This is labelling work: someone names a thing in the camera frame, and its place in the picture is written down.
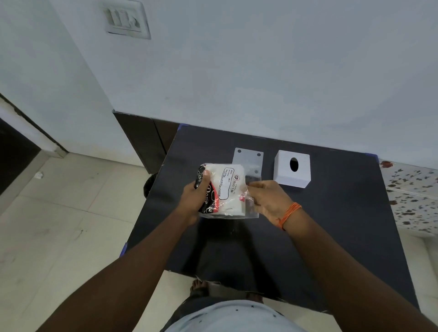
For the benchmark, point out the person's left hand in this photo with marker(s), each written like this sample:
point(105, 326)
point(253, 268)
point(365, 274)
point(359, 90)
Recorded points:
point(191, 200)

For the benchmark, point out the person's right hand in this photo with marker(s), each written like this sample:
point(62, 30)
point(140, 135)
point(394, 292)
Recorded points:
point(270, 201)

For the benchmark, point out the person's right thumb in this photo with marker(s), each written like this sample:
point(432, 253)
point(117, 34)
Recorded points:
point(257, 184)

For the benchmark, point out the person's left thumb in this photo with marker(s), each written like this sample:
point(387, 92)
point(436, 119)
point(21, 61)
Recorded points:
point(206, 178)

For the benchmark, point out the tissue packet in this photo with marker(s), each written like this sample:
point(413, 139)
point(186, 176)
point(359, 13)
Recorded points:
point(226, 191)

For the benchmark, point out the person's right forearm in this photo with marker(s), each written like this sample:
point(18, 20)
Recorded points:
point(345, 270)

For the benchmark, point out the person's left forearm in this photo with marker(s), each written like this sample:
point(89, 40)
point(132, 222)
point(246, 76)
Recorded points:
point(130, 273)

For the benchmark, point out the white tissue box cover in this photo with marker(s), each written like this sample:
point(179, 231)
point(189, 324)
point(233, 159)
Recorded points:
point(292, 169)

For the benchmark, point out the orange thread wrist band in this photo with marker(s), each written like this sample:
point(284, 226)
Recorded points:
point(289, 212)

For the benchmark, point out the black round stool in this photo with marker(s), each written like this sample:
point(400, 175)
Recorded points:
point(149, 184)

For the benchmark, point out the dark brown cabinet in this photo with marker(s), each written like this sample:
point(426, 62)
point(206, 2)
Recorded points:
point(147, 138)

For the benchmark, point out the person's left foot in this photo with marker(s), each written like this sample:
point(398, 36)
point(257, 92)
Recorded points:
point(199, 286)

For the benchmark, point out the person's foot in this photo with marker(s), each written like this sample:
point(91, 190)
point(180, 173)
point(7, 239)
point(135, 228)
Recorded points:
point(199, 286)
point(255, 297)

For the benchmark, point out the person's right foot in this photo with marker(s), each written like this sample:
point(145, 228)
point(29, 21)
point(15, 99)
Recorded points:
point(255, 297)

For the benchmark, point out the person's light grey shirt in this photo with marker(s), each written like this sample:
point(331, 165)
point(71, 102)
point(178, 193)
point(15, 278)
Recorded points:
point(232, 318)

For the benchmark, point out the speckled stone slab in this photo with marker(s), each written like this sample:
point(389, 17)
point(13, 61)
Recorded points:
point(412, 196)

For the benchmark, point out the small white scrap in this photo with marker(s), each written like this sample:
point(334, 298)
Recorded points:
point(38, 175)

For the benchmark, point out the white base plate with holes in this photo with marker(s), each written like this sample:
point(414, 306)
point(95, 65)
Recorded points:
point(247, 158)

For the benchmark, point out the white wall switch plate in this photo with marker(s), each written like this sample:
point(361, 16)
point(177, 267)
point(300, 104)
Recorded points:
point(127, 18)

